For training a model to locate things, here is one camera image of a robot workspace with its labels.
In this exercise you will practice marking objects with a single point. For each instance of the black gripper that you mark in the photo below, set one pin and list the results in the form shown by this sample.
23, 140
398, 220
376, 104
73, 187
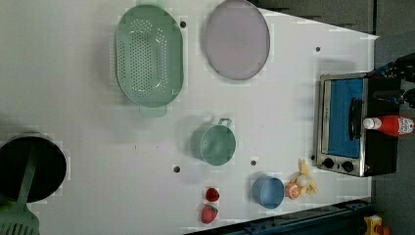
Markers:
403, 68

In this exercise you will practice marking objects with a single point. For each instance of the red ketchup bottle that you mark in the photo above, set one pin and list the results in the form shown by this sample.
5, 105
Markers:
391, 125

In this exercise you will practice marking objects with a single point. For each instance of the silver toaster oven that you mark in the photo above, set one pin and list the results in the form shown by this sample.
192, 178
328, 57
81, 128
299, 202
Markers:
343, 144

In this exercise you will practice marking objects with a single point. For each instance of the toy peeled banana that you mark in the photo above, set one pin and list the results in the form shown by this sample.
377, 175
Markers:
304, 180

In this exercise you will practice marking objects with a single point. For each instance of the yellow red button box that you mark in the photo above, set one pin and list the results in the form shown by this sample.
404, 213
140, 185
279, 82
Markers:
375, 226

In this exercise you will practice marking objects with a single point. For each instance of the toy orange half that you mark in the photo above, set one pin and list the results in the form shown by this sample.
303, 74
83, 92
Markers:
292, 191

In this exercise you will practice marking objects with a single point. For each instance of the purple round plate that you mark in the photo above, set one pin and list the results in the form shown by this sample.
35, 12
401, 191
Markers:
237, 39

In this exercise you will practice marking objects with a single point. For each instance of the blue cup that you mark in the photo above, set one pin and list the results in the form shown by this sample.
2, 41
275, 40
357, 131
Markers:
268, 192

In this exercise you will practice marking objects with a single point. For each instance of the green mug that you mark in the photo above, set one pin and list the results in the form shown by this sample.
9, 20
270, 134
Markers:
215, 144

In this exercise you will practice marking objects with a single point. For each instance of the upper toy strawberry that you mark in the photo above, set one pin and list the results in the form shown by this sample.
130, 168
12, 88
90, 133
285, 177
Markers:
212, 195

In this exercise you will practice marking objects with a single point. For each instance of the toy strawberry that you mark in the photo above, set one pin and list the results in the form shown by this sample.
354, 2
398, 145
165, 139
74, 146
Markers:
212, 195
209, 214

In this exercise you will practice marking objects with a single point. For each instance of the lower toy strawberry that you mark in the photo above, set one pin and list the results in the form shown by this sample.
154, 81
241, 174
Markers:
209, 214

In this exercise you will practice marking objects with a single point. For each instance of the green oval colander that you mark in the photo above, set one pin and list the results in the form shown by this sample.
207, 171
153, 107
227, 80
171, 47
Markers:
149, 58

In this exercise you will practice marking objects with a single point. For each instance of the black pot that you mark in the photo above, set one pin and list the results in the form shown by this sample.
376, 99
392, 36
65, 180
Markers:
38, 155

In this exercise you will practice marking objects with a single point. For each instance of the green slotted spatula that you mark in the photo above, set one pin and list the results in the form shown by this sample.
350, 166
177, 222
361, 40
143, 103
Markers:
18, 219

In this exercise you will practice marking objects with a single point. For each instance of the blue metal table frame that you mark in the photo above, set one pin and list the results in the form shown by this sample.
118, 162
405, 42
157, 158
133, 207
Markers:
338, 219

